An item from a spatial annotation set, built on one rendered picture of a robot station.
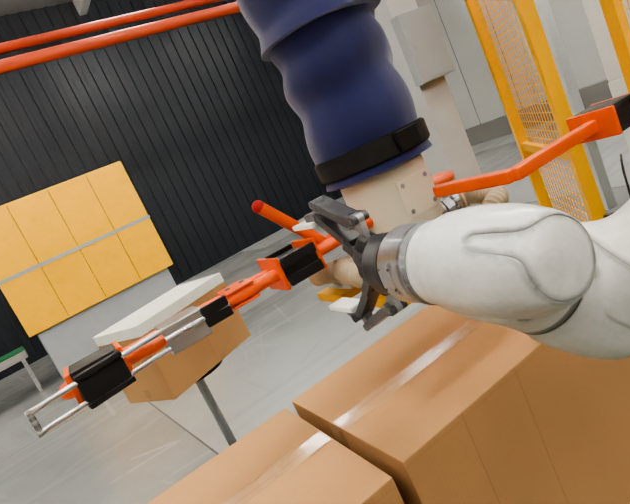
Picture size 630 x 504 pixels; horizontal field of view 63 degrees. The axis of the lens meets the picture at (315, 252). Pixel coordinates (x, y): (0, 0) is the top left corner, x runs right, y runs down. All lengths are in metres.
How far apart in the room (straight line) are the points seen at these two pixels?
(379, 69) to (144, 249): 7.41
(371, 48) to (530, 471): 0.77
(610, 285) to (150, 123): 11.75
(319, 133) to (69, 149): 10.80
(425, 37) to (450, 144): 0.47
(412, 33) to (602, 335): 1.94
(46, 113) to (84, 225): 4.13
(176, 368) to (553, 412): 1.93
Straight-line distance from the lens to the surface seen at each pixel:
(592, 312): 0.55
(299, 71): 0.93
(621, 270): 0.56
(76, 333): 8.09
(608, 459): 1.18
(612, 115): 1.00
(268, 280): 0.85
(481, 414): 0.91
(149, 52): 12.66
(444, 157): 2.41
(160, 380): 2.61
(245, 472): 1.00
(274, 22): 0.95
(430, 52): 2.41
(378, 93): 0.92
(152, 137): 11.98
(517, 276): 0.43
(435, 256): 0.48
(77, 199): 8.13
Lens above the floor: 1.41
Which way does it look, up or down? 10 degrees down
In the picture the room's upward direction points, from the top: 25 degrees counter-clockwise
